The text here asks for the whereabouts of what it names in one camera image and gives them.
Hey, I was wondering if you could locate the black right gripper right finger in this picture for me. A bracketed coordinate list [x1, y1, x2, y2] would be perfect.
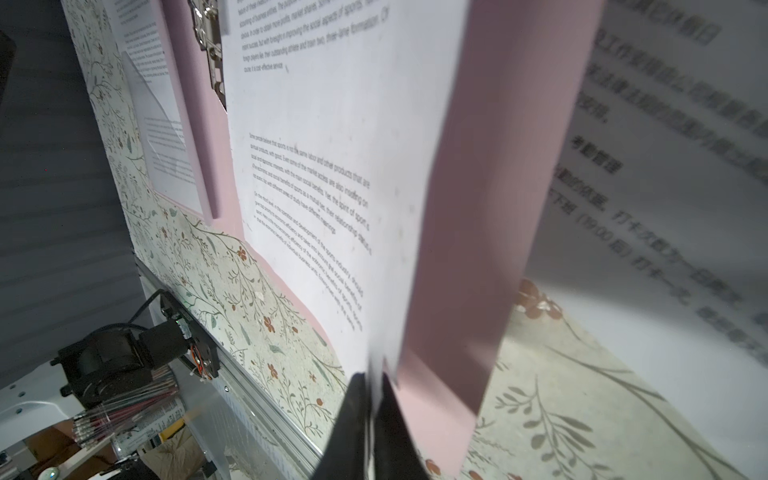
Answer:
[373, 374, 429, 480]

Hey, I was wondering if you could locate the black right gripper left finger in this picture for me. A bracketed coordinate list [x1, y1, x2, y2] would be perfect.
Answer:
[311, 373, 369, 480]

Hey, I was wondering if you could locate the pink file folder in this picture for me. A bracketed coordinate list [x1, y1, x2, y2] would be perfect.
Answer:
[158, 1, 603, 473]

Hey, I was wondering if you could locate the white printed paper sheet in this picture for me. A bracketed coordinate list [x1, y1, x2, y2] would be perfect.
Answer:
[104, 0, 211, 219]

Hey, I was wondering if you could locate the white sheet with XDOF header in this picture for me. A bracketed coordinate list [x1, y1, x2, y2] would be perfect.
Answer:
[527, 1, 767, 479]

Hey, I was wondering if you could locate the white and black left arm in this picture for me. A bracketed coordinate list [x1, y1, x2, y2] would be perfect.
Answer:
[1, 289, 221, 450]

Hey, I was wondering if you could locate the silver folder clip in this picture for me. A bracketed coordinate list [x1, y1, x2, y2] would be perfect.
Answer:
[188, 0, 227, 109]

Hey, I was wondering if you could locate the floral patterned table mat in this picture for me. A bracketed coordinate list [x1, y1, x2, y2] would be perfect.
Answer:
[63, 1, 738, 479]

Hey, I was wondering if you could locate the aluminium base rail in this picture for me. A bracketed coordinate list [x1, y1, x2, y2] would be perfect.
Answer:
[134, 257, 325, 480]

